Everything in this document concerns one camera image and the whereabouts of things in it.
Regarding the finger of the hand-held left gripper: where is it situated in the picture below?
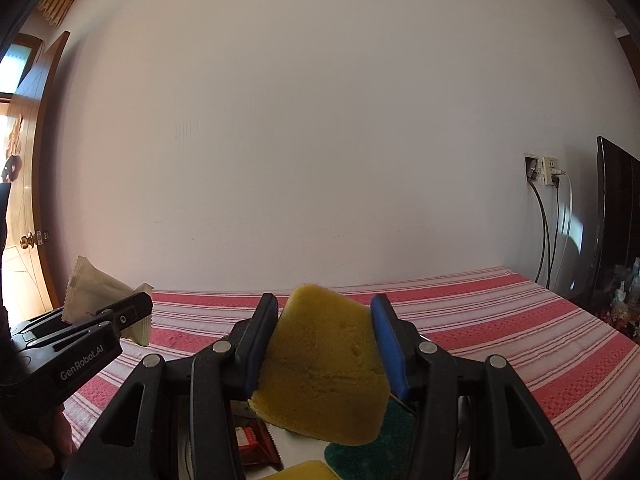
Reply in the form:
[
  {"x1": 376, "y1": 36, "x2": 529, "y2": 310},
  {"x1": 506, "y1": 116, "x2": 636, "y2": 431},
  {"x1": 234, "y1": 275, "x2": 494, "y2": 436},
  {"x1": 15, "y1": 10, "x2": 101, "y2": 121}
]
[
  {"x1": 9, "y1": 309, "x2": 68, "y2": 342},
  {"x1": 22, "y1": 292, "x2": 153, "y2": 348}
]

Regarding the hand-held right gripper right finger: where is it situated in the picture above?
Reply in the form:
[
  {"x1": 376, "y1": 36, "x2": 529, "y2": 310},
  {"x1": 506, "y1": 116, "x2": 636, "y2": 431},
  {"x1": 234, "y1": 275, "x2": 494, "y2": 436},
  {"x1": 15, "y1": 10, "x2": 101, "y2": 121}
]
[{"x1": 370, "y1": 294, "x2": 576, "y2": 480}]

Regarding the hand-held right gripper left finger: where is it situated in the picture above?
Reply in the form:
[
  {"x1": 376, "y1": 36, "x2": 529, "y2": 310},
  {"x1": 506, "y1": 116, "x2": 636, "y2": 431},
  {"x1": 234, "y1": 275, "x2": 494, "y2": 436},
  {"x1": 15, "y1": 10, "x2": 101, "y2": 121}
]
[{"x1": 60, "y1": 292, "x2": 279, "y2": 480}]

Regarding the white serrated-edge packet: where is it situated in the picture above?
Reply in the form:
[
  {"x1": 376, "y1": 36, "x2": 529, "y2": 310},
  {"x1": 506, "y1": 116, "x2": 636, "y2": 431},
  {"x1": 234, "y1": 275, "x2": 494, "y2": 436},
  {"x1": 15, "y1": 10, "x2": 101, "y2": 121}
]
[{"x1": 62, "y1": 256, "x2": 153, "y2": 347}]

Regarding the porous yellow sponge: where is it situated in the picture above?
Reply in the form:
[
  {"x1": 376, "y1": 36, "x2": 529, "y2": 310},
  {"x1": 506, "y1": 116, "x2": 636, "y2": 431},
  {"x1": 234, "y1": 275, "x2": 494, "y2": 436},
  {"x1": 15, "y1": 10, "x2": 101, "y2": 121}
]
[{"x1": 250, "y1": 284, "x2": 391, "y2": 447}]

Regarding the green yellow scouring sponge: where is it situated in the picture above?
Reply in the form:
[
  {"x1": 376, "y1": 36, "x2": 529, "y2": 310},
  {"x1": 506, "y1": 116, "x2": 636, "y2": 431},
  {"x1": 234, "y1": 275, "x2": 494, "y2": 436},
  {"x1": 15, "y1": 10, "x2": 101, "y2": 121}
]
[{"x1": 324, "y1": 399, "x2": 418, "y2": 480}]

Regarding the dark red packet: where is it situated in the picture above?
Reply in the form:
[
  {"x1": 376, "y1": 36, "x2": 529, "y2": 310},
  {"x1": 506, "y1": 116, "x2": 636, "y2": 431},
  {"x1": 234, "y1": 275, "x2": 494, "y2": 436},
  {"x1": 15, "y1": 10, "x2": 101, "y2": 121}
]
[{"x1": 232, "y1": 420, "x2": 282, "y2": 472}]

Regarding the smooth yellow sponge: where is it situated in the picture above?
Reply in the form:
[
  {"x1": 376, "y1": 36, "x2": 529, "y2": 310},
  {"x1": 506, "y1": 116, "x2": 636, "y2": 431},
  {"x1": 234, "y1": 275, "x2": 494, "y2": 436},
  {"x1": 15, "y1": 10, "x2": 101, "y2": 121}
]
[{"x1": 272, "y1": 460, "x2": 337, "y2": 480}]

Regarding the person's left hand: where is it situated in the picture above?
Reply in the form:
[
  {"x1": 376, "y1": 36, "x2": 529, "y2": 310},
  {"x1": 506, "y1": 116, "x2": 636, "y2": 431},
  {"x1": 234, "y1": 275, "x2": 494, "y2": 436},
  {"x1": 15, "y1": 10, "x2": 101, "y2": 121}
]
[{"x1": 0, "y1": 400, "x2": 75, "y2": 471}]

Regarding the red white striped tablecloth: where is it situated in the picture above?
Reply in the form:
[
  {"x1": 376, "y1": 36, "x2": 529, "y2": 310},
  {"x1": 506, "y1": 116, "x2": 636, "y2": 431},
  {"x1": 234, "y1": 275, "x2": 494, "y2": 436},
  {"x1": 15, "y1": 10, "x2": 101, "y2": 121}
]
[{"x1": 65, "y1": 266, "x2": 640, "y2": 480}]

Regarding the wooden door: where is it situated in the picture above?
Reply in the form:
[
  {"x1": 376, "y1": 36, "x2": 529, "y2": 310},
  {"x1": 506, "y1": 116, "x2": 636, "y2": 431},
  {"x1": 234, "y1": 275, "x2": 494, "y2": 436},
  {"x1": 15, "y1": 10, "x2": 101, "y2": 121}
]
[{"x1": 0, "y1": 30, "x2": 71, "y2": 311}]

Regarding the wooden flower door decoration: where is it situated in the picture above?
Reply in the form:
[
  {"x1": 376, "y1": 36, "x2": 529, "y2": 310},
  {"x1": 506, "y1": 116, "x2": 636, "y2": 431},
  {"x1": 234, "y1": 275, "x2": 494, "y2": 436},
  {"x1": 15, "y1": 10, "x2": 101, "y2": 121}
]
[{"x1": 2, "y1": 117, "x2": 23, "y2": 183}]

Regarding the pile of small toiletries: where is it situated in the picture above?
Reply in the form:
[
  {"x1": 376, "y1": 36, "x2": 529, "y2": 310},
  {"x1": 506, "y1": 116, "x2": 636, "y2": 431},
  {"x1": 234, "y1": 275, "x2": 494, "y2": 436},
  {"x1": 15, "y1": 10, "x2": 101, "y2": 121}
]
[{"x1": 600, "y1": 257, "x2": 640, "y2": 343}]

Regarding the transom window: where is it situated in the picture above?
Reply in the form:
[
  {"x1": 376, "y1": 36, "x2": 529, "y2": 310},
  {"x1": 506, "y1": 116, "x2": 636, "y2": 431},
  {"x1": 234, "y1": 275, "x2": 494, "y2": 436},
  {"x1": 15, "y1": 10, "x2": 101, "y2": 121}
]
[{"x1": 0, "y1": 42, "x2": 38, "y2": 93}]

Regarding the black flat screen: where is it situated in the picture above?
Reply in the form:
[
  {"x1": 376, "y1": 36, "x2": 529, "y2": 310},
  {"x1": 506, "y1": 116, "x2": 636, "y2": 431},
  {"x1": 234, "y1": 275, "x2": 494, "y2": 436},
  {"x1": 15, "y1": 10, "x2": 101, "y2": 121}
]
[{"x1": 582, "y1": 135, "x2": 640, "y2": 311}]

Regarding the beige curtain valance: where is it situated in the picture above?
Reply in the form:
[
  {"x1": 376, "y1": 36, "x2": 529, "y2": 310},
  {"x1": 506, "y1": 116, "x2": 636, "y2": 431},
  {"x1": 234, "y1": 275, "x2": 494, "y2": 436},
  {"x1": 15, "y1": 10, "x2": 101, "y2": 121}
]
[{"x1": 37, "y1": 0, "x2": 76, "y2": 28}]

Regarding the black power cable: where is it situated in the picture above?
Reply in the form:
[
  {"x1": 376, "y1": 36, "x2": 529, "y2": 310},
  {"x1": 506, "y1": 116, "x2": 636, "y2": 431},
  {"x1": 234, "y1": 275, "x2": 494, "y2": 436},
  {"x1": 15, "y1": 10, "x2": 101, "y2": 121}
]
[
  {"x1": 547, "y1": 182, "x2": 562, "y2": 288},
  {"x1": 527, "y1": 175, "x2": 551, "y2": 286}
]

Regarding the white wall outlet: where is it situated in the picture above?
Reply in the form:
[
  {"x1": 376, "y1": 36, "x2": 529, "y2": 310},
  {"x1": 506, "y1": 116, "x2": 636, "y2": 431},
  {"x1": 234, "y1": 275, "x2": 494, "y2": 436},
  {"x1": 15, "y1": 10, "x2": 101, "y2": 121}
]
[{"x1": 524, "y1": 154, "x2": 568, "y2": 187}]

